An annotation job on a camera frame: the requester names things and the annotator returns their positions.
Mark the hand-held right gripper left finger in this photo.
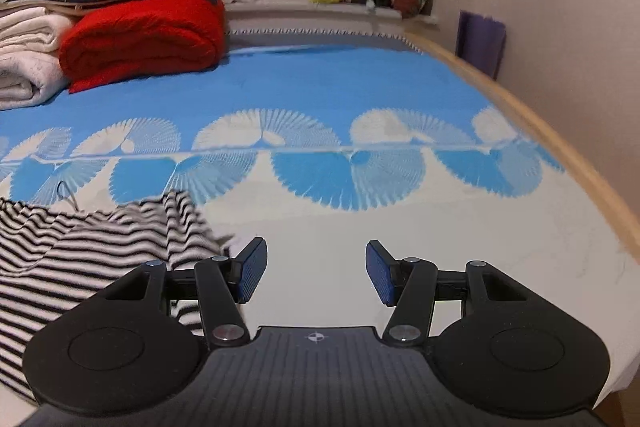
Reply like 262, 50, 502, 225
102, 237, 269, 350

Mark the black white striped hoodie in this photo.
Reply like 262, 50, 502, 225
0, 189, 236, 403

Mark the white folded blanket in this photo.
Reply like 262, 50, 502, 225
0, 7, 76, 110

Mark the white window sill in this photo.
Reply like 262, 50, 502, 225
225, 0, 441, 32

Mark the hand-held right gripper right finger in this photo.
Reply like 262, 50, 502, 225
365, 239, 536, 348

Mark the blue printed bed sheet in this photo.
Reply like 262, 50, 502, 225
0, 29, 640, 403

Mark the red folded blanket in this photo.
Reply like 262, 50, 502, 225
58, 0, 228, 94

